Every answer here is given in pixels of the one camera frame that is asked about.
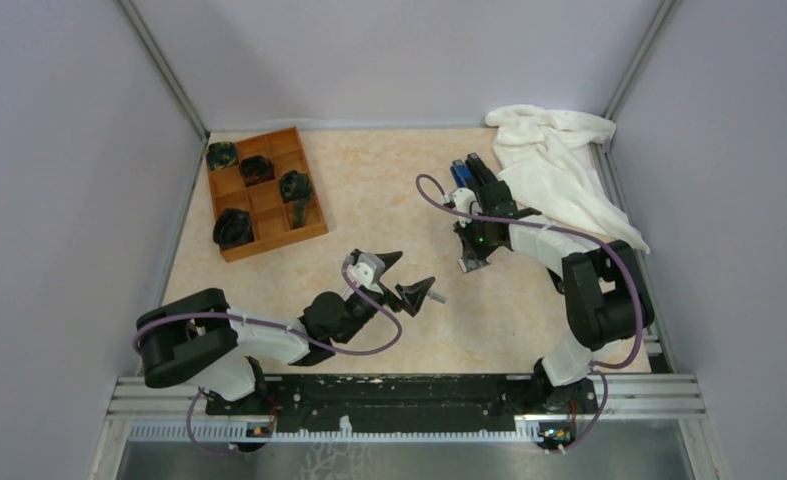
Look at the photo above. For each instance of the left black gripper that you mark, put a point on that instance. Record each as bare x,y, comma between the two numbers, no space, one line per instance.
412,295

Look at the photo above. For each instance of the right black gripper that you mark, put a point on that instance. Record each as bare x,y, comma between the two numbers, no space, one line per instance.
471,250

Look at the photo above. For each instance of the black stapler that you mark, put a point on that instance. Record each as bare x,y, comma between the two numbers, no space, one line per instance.
479,174

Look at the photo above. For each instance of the blue stapler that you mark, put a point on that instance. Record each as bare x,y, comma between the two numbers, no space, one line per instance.
461,174

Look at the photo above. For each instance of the orange wooden divided tray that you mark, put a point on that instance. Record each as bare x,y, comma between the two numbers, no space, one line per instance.
275,224

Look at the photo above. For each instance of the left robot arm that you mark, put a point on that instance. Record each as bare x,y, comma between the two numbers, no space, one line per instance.
201,340

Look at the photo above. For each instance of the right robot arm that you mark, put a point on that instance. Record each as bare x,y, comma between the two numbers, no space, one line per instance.
606,298

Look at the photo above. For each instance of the open staple box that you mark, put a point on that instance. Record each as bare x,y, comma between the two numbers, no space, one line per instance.
469,265

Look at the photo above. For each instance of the white towel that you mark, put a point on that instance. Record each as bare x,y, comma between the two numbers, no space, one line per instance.
545,161

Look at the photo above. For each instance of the dark rolled tie back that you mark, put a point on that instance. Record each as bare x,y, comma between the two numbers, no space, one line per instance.
295,186

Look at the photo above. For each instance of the dark rolled tie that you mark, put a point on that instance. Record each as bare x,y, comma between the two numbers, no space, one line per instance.
233,228
255,170
221,155
295,186

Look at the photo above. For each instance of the dark rolled tie front right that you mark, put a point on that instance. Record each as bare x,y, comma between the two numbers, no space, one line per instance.
233,228

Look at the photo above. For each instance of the dark rolled tie middle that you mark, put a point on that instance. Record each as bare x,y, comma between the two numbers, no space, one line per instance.
255,170

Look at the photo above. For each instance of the dark rolled tie front left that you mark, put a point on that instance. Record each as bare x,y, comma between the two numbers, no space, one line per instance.
221,155

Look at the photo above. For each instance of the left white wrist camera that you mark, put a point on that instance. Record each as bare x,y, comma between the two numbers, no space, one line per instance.
367,270

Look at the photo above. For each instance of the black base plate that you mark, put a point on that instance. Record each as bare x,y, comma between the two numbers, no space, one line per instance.
389,404

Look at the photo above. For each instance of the aluminium frame rail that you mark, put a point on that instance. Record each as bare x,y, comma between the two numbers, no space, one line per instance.
137,412

